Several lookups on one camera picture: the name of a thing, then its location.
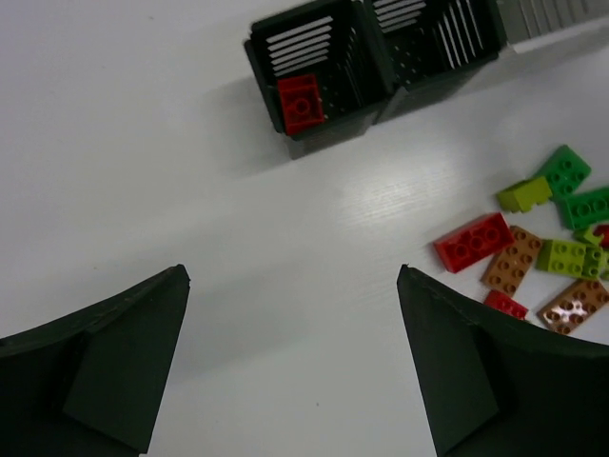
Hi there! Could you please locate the red small lego brick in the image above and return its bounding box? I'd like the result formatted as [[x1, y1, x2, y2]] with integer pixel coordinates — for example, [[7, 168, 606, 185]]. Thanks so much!
[[483, 289, 528, 320]]

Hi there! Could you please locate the black slotted container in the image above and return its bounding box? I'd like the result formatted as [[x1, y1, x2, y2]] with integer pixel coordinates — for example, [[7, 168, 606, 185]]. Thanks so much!
[[244, 1, 390, 159], [363, 0, 506, 124]]

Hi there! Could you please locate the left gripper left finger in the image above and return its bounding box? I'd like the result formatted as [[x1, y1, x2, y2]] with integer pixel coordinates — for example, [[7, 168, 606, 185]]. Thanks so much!
[[1, 265, 189, 456]]

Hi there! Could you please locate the brown lego brick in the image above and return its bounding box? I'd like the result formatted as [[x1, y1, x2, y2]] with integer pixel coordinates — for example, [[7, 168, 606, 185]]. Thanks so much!
[[481, 225, 543, 297], [537, 279, 608, 335]]

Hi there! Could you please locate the green lego brick top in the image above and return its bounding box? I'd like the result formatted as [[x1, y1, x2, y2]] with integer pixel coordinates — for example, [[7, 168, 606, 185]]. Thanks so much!
[[536, 145, 592, 200]]

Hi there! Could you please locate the brown lego brick lower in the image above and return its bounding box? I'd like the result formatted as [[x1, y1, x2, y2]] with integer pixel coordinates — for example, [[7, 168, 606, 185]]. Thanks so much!
[[537, 279, 608, 335]]

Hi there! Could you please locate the green 2x3 lego brick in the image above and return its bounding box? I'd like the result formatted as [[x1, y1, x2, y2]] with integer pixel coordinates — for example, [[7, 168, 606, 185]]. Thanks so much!
[[557, 186, 609, 230]]

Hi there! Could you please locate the lime small lego brick top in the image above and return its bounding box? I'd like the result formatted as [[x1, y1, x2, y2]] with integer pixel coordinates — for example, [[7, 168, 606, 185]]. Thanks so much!
[[496, 176, 553, 212]]

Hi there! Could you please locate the red 2x3 lego brick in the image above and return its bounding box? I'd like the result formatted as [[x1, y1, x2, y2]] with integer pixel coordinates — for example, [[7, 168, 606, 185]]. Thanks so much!
[[432, 212, 515, 273]]

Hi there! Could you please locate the brown lego brick upper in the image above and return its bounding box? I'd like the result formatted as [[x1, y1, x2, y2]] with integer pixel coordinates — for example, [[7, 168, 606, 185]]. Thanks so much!
[[481, 225, 543, 297]]

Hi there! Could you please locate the lime lego brick centre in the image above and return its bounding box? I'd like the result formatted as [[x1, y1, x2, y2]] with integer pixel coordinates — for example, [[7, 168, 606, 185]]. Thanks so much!
[[536, 239, 607, 280]]

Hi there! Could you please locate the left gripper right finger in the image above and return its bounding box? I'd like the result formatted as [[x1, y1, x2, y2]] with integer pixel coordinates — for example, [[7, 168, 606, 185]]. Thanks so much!
[[397, 265, 608, 456]]

